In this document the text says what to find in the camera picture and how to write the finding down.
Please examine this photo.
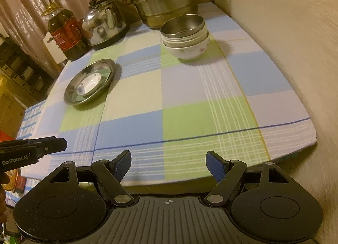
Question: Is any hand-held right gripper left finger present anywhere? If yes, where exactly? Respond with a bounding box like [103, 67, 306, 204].
[49, 150, 135, 206]

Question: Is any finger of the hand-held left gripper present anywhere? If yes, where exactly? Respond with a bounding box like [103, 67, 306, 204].
[35, 136, 68, 158]

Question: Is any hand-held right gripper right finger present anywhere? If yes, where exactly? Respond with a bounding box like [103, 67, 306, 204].
[205, 150, 290, 206]

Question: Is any stainless steel plate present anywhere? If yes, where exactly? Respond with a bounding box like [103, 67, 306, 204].
[63, 59, 117, 106]

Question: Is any small floral dish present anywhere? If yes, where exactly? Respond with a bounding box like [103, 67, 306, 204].
[74, 72, 102, 96]

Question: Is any white ceramic bowl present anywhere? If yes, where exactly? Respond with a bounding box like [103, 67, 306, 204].
[162, 32, 211, 62]

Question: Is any stainless steel bowl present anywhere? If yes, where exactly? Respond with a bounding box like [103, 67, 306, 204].
[160, 14, 205, 36]

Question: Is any person's left hand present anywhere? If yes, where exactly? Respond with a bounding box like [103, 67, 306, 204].
[0, 173, 11, 225]

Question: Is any orange round object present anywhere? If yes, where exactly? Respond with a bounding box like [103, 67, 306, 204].
[3, 169, 21, 192]

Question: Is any blue white checked cloth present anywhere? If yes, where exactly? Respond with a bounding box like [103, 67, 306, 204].
[20, 101, 46, 139]

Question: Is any checkered tablecloth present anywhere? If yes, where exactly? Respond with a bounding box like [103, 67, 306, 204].
[20, 2, 318, 187]

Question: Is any dark storage shelf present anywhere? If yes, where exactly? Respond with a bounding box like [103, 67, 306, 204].
[0, 34, 55, 102]

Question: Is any cooking oil bottle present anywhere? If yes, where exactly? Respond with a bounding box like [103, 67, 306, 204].
[41, 3, 89, 61]

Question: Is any stainless steel kettle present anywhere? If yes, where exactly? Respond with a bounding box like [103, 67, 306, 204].
[79, 0, 130, 50]

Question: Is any beige curtain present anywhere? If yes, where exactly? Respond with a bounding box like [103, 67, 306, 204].
[0, 0, 111, 75]

